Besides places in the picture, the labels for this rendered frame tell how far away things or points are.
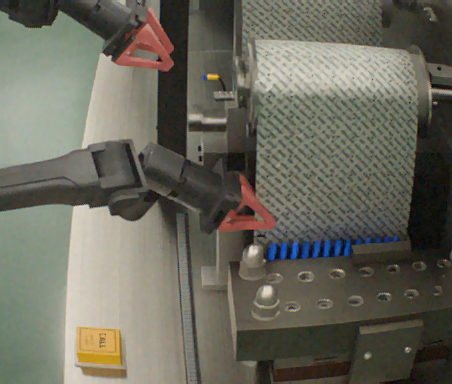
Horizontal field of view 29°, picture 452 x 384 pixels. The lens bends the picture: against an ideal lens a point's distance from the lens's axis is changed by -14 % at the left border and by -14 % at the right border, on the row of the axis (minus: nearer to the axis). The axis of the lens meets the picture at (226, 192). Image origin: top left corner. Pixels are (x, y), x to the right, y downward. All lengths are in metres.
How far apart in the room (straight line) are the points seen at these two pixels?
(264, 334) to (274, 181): 0.23
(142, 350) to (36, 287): 1.70
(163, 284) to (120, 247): 0.13
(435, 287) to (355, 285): 0.13
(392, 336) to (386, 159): 0.27
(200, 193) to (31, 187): 0.26
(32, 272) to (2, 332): 0.38
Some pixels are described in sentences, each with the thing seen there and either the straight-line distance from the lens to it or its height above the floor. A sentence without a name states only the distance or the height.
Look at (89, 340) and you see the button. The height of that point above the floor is 0.92.
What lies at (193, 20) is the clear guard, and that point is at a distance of 2.34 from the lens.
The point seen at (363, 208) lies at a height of 1.08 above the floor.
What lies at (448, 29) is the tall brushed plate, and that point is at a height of 1.35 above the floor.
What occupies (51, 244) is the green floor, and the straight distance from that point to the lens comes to 3.29.
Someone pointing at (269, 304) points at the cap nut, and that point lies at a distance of 1.24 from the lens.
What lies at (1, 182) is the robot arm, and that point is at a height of 1.22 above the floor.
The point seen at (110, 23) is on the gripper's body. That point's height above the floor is 1.37.
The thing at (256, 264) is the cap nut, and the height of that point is 1.05.
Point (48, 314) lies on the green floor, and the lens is 2.95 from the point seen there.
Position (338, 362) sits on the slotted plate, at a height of 0.94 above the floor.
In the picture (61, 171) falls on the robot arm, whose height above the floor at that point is 1.20.
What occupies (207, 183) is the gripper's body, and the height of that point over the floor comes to 1.14.
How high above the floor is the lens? 1.80
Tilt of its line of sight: 30 degrees down
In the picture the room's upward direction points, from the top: 1 degrees clockwise
